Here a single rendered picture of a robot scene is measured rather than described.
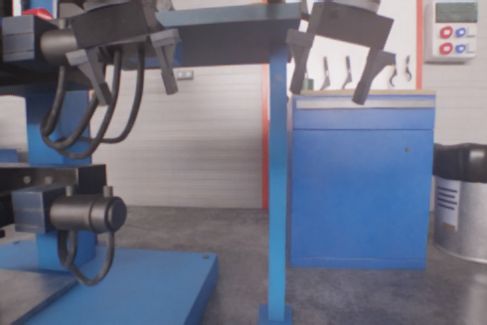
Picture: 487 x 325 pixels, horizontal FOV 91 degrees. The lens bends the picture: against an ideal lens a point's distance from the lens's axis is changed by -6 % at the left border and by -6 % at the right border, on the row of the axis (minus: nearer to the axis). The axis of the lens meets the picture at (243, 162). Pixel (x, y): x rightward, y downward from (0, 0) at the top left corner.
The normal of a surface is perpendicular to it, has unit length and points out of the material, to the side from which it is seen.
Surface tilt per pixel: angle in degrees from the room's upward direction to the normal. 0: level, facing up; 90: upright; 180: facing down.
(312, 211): 90
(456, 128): 90
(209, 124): 90
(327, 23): 114
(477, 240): 93
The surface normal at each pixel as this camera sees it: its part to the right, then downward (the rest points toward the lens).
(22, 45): -0.11, 0.08
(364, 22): 0.13, 0.48
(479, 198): -0.69, 0.11
